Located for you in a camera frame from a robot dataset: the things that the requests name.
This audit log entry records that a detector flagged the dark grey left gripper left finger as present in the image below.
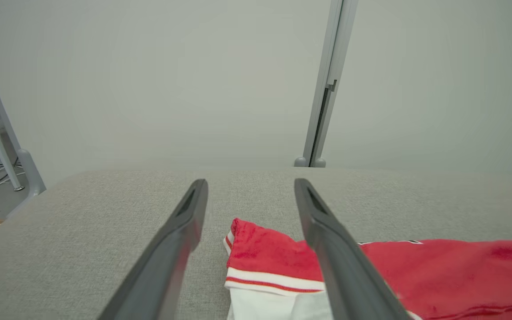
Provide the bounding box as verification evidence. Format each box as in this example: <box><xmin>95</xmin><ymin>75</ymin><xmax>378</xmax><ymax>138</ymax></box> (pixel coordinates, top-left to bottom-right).
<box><xmin>98</xmin><ymin>179</ymin><xmax>209</xmax><ymax>320</ymax></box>

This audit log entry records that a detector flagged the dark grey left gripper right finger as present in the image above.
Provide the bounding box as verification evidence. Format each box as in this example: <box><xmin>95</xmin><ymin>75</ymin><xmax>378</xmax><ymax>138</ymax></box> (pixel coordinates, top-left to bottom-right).
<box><xmin>294</xmin><ymin>178</ymin><xmax>412</xmax><ymax>320</ymax></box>

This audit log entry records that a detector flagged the red jersey with white sleeves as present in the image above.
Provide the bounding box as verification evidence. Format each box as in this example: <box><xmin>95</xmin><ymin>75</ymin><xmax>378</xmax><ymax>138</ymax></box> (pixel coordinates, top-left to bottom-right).
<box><xmin>223</xmin><ymin>218</ymin><xmax>512</xmax><ymax>320</ymax></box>

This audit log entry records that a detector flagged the grey metal stand leg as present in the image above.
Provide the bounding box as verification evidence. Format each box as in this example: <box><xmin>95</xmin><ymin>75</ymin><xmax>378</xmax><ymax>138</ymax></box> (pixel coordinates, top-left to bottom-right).
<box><xmin>0</xmin><ymin>29</ymin><xmax>46</xmax><ymax>197</ymax></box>

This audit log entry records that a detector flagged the grey vertical partition post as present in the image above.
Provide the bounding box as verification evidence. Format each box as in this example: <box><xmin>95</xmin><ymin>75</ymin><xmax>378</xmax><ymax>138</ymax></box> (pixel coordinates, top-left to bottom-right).
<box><xmin>294</xmin><ymin>0</ymin><xmax>359</xmax><ymax>168</ymax></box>

